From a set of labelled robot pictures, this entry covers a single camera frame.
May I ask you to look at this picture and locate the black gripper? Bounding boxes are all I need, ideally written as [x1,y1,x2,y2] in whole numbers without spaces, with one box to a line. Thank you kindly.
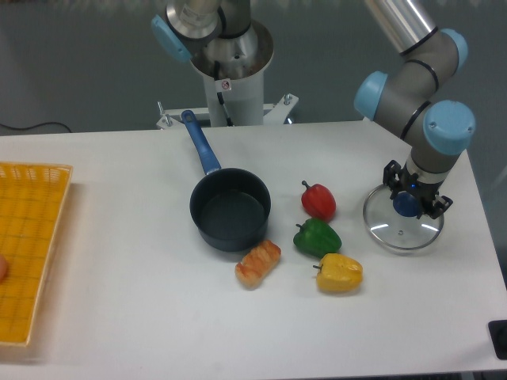
[383,160,453,219]

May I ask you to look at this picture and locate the glass lid blue knob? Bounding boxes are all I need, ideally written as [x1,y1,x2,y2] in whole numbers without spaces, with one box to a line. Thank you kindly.
[363,185,444,252]

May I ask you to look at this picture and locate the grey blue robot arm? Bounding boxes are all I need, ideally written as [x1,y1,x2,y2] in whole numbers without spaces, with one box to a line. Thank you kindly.
[151,1,475,219]

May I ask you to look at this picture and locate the red bell pepper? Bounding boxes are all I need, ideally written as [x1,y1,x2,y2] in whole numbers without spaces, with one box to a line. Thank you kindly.
[301,180,337,222]

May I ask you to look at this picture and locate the green bell pepper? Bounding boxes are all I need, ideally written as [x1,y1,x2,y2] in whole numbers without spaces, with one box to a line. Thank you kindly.
[293,218,342,259]

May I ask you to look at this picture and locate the yellow bell pepper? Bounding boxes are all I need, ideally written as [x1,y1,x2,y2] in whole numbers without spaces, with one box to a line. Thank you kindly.
[314,253,364,293]

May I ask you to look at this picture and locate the black device at table edge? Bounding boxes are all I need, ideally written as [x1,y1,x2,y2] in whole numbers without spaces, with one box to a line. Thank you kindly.
[488,320,507,360]

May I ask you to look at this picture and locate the orange toy bread loaf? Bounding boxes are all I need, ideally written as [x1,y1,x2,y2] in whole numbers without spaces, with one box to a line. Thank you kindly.
[234,240,281,289]

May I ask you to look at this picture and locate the yellow woven basket tray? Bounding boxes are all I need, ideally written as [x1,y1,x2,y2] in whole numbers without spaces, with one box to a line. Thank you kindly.
[1,161,73,347]

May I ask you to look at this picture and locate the dark saucepan blue handle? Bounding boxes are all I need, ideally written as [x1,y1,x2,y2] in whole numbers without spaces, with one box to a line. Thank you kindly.
[181,110,271,252]

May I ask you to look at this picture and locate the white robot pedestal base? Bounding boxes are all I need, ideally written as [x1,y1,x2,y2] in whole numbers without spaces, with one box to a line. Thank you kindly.
[152,17,299,127]

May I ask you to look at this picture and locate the black pedestal cable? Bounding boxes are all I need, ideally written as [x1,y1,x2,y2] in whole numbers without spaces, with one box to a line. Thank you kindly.
[214,59,234,127]

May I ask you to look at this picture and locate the black floor cable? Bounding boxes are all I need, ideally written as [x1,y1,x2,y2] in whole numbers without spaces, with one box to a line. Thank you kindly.
[0,121,73,132]

